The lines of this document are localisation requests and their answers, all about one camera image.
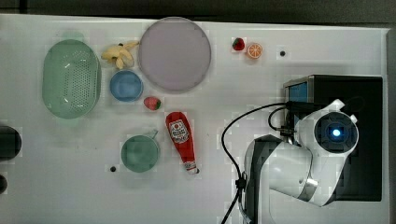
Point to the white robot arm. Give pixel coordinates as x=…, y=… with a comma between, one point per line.
x=307, y=168

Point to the red ketchup bottle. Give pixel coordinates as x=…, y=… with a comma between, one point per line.
x=181, y=135

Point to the red toy strawberry near bowl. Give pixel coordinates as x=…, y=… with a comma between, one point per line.
x=152, y=103

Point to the lilac round plate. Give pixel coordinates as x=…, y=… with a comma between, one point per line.
x=174, y=54

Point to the green metal cup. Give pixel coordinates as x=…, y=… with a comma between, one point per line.
x=140, y=153

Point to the blue bowl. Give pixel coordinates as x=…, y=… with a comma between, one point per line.
x=126, y=86

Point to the red toy strawberry far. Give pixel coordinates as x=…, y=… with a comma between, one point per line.
x=238, y=44

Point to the toy orange half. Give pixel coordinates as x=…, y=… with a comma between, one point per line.
x=254, y=51

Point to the yellow toy banana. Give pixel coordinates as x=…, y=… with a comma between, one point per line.
x=120, y=54

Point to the green perforated colander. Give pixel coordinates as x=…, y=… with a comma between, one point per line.
x=71, y=80

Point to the black utensil holder cup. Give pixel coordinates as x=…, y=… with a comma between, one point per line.
x=10, y=143

